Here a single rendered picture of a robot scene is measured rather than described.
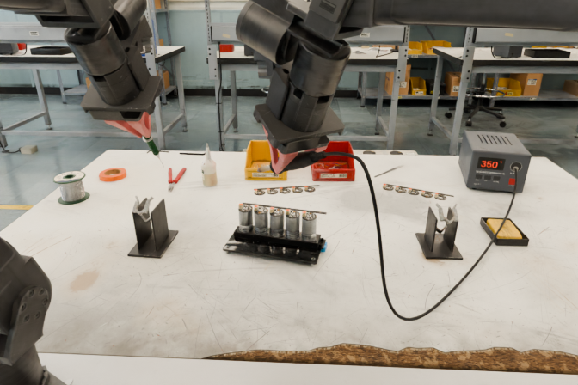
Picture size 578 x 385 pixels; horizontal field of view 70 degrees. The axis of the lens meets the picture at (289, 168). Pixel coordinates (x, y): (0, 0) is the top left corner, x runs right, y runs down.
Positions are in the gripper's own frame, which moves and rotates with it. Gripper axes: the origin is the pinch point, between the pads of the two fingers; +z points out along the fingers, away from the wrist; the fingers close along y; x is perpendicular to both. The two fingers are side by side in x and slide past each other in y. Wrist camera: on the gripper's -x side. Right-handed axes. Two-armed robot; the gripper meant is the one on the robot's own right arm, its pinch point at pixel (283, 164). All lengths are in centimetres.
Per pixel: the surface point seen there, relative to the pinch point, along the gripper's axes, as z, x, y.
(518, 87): 163, -153, -421
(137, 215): 18.5, -10.2, 17.8
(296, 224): 13.6, 2.7, -4.7
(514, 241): 8.2, 20.8, -37.5
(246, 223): 17.1, -2.3, 1.6
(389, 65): 100, -137, -182
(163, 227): 21.8, -8.6, 13.8
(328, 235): 18.1, 4.5, -12.0
